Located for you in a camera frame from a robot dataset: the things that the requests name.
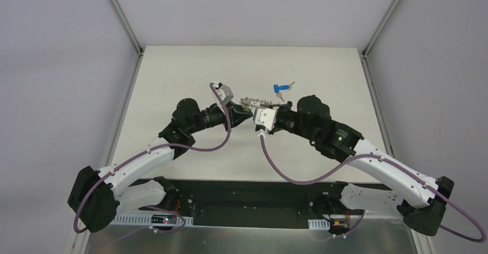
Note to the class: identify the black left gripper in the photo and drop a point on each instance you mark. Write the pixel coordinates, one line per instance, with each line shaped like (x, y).
(236, 111)

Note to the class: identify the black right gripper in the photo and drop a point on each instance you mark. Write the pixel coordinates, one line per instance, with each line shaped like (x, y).
(278, 112)

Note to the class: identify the large metal keyring with keys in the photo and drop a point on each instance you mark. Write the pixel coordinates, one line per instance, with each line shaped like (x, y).
(250, 103)

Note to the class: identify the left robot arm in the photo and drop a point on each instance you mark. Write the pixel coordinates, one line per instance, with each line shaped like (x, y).
(98, 196)

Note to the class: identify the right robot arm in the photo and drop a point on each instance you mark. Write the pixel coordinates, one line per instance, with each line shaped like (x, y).
(418, 199)

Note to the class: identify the lower silver key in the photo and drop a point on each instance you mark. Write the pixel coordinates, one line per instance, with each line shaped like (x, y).
(279, 95)

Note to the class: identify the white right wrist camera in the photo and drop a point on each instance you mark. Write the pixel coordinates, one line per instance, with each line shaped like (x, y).
(265, 117)

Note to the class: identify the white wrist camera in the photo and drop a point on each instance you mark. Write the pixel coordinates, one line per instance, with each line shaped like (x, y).
(224, 94)
(265, 117)

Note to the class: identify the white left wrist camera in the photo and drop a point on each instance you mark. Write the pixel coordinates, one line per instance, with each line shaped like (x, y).
(224, 94)

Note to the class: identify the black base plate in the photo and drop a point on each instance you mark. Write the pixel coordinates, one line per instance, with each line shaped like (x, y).
(248, 204)

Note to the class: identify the right white cable duct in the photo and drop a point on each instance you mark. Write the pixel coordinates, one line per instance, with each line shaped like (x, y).
(318, 224)

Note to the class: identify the white cable duct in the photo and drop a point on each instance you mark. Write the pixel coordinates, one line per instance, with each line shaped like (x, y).
(151, 219)
(318, 224)

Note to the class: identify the right aluminium frame post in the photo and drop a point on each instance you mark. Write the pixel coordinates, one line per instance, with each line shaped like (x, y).
(385, 19)

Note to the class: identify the aluminium frame post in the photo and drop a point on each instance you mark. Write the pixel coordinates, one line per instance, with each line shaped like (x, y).
(126, 26)
(385, 19)

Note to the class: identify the left white cable duct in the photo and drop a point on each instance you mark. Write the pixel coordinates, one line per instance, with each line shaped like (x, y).
(151, 219)

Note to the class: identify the left aluminium frame post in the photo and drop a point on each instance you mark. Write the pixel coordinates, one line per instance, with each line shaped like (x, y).
(126, 26)

